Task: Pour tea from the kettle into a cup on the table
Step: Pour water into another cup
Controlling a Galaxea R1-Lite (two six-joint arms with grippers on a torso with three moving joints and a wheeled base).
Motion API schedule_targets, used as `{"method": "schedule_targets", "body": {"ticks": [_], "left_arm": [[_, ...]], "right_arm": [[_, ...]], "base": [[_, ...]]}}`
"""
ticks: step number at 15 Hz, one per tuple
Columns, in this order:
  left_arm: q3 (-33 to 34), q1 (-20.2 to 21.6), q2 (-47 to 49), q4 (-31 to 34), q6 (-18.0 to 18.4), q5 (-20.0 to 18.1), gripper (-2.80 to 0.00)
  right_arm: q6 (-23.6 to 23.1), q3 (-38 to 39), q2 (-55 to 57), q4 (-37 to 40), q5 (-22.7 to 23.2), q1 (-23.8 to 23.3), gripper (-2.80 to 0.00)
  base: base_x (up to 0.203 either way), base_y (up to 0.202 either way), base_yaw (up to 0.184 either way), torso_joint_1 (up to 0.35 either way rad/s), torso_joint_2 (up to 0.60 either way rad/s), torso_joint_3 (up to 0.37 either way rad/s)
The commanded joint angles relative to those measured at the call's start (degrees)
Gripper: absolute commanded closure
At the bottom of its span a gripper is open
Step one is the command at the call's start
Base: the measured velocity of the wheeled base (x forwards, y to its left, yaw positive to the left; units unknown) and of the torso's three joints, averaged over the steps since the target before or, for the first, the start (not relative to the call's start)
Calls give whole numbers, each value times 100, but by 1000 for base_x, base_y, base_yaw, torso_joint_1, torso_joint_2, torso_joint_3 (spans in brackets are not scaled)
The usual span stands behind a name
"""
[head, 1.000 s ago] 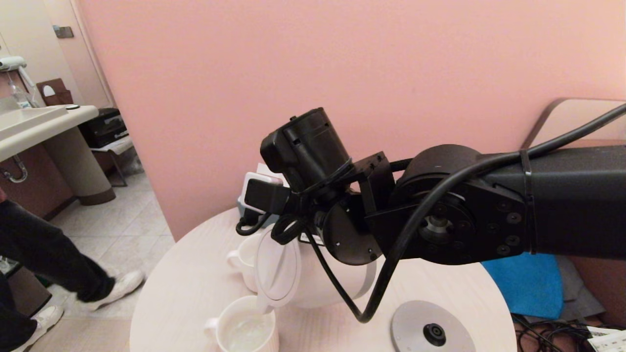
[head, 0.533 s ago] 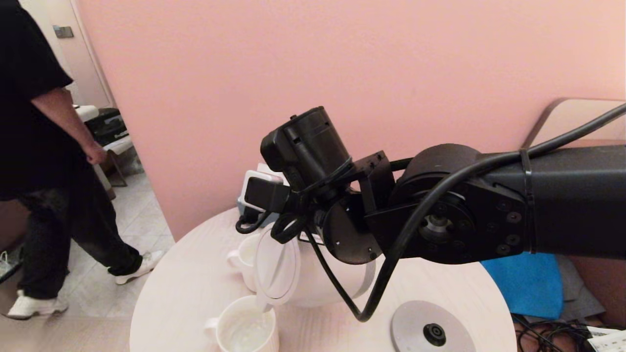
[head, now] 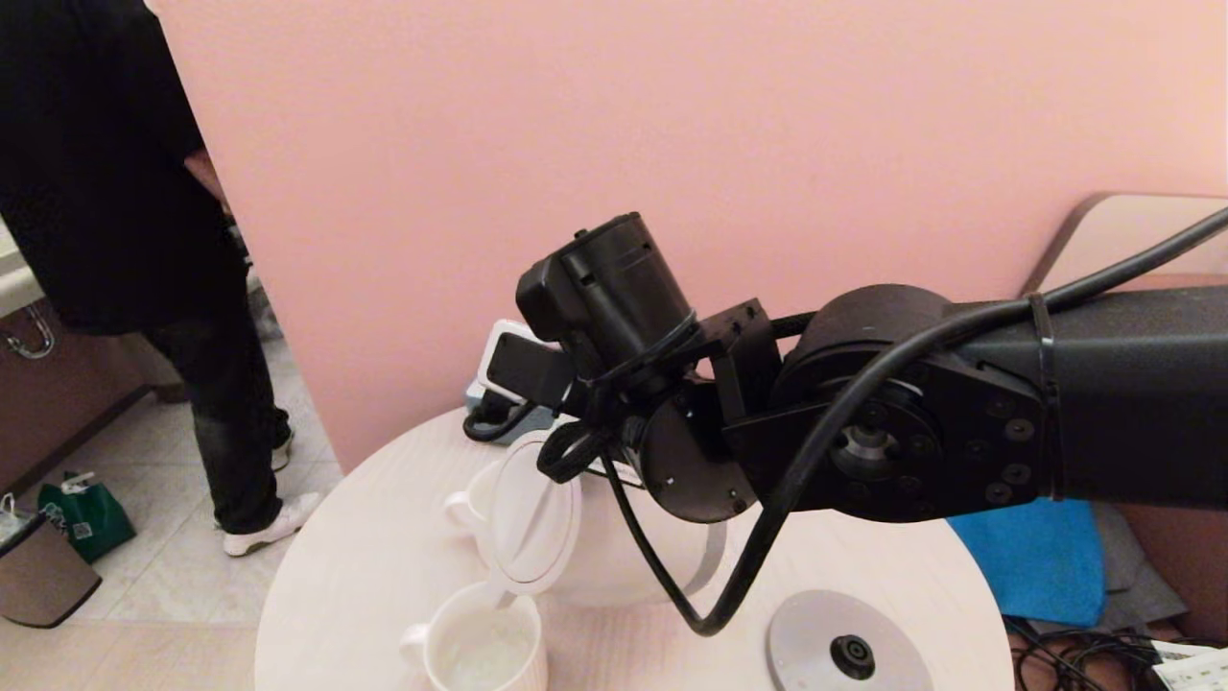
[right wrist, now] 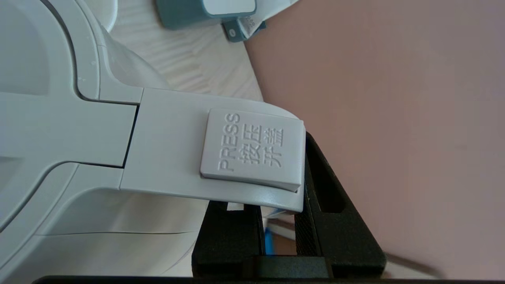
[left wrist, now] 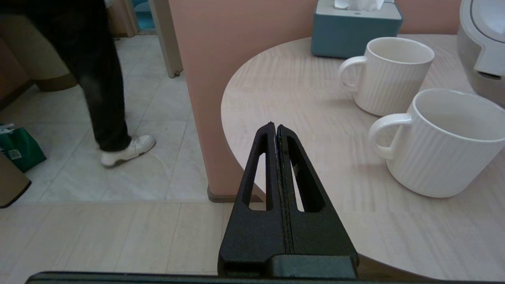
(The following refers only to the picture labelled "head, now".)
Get white ribbed mug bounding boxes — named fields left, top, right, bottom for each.
left=445, top=461, right=507, bottom=538

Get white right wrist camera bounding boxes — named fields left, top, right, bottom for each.
left=477, top=320, right=579, bottom=409

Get chrome drain pipe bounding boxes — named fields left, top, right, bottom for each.
left=0, top=305, right=57, bottom=362

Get grey round kettle base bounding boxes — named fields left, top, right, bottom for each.
left=766, top=588, right=933, bottom=691

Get white electric kettle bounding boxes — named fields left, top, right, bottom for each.
left=477, top=429, right=728, bottom=608

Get white smooth mug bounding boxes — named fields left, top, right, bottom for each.
left=401, top=581, right=550, bottom=691

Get grey cushion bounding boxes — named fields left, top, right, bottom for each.
left=1089, top=499, right=1189, bottom=631

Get brown waste bin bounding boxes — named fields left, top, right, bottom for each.
left=0, top=494, right=104, bottom=631

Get green shopping bag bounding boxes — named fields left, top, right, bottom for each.
left=38, top=473, right=138, bottom=565

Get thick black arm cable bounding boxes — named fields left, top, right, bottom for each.
left=463, top=206, right=1228, bottom=637

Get tangled thin black cables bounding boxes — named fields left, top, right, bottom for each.
left=1003, top=619, right=1167, bottom=691

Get black-clothed person's hand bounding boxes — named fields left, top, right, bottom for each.
left=187, top=149, right=232, bottom=216

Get person in black clothes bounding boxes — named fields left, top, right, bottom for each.
left=0, top=0, right=322, bottom=558

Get cream sink counter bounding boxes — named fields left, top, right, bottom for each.
left=0, top=219, right=51, bottom=320

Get white printed paper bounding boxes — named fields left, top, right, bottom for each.
left=1149, top=643, right=1228, bottom=691

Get grey-blue tissue box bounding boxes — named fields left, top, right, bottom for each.
left=466, top=379, right=559, bottom=447

